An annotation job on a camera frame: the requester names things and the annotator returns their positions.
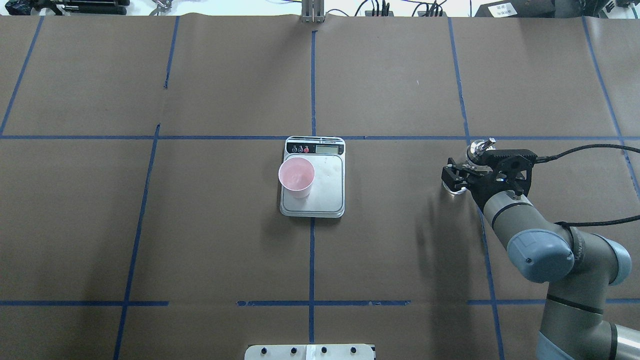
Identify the grey digital kitchen scale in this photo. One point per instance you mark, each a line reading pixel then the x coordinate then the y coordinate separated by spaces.
pixel 328 194

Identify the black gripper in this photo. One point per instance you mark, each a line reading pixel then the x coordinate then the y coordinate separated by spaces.
pixel 454 175

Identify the glass sauce dispenser bottle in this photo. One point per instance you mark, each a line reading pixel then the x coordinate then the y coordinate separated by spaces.
pixel 473 154

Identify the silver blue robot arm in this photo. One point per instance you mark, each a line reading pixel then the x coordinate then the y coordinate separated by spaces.
pixel 579 267

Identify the pink plastic cup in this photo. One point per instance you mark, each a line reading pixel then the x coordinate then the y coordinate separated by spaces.
pixel 296 176

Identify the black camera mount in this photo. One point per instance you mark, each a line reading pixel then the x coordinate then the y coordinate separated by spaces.
pixel 511 169

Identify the black folded tripod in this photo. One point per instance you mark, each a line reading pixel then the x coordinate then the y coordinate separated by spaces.
pixel 91 7

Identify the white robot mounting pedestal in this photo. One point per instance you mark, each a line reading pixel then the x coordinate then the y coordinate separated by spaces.
pixel 332 351

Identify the aluminium frame post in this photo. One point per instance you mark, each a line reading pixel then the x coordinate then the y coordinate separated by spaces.
pixel 313 11

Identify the black box with label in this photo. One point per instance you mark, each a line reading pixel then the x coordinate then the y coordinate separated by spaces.
pixel 517 9

